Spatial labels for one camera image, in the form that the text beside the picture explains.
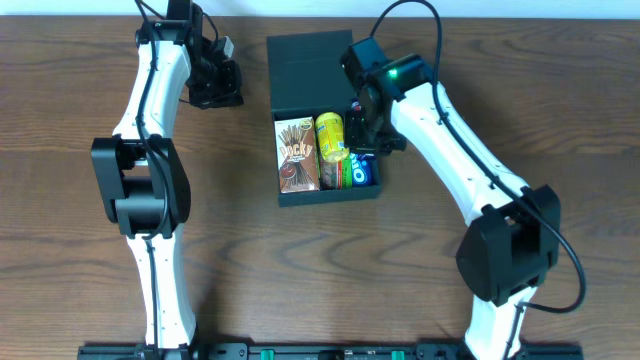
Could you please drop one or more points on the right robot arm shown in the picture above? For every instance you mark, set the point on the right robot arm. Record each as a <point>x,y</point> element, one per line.
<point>505,253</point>

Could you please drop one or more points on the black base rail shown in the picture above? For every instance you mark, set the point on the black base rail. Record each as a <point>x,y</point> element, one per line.
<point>242,351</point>

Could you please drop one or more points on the blue Oreo pack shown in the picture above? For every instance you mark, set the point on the blue Oreo pack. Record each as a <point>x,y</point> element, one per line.
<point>361,166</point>

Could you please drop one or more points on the black gift box with lid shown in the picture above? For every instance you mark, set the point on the black gift box with lid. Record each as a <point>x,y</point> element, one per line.
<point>306,80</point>

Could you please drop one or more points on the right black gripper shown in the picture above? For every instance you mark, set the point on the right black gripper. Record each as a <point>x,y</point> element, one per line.
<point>365,138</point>

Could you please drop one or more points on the green clear snack bag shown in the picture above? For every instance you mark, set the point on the green clear snack bag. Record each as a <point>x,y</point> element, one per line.
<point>336,176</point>

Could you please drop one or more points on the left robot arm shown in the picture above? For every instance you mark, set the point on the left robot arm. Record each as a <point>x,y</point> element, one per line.
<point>142,183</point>

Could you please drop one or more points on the brown Pocky box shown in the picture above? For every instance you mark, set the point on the brown Pocky box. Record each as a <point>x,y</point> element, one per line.
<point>297,162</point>

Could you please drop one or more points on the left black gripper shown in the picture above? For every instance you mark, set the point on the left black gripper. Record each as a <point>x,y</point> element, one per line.
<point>215,93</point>

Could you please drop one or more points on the yellow candy jar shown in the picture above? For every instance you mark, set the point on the yellow candy jar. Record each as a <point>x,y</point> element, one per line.
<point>330,136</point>

